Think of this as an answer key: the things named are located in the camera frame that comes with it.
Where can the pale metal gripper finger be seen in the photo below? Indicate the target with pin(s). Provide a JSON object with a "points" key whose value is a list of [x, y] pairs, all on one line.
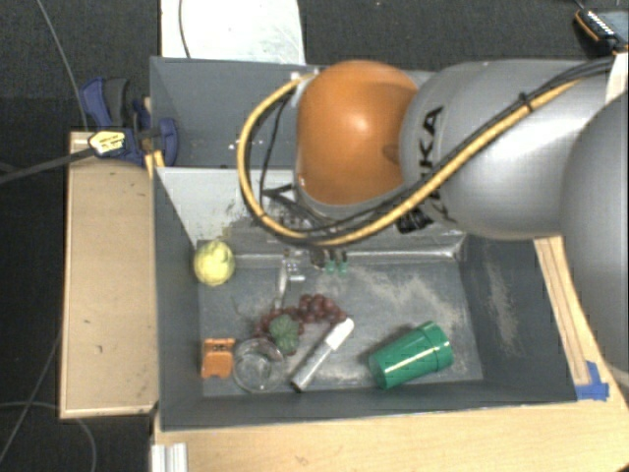
{"points": [[294, 271]]}

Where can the purple toy grapes with leaf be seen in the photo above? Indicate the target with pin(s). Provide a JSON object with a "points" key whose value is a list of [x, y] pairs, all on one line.
{"points": [[314, 309]]}

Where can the yellow-green toy fruit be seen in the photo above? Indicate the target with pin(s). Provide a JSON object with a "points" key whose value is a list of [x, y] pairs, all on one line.
{"points": [[213, 262]]}

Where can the silver and white marker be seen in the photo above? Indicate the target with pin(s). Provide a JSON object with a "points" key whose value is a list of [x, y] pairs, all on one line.
{"points": [[322, 354]]}

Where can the clear glass cup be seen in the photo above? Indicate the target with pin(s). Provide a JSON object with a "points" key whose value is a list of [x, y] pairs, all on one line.
{"points": [[256, 368]]}

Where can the grey metal bin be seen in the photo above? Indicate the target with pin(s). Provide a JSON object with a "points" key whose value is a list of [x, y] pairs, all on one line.
{"points": [[417, 303]]}

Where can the small orange block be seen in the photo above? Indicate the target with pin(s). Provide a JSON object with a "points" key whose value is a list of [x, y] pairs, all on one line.
{"points": [[217, 359]]}

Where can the green plastic cup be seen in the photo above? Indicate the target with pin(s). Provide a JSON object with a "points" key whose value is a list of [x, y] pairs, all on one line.
{"points": [[412, 357]]}

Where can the pale wood flat board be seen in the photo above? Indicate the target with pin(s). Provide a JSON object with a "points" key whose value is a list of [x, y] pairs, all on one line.
{"points": [[108, 288]]}

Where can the black cylinder on white bracket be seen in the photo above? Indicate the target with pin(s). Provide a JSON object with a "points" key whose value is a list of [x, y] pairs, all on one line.
{"points": [[414, 220]]}

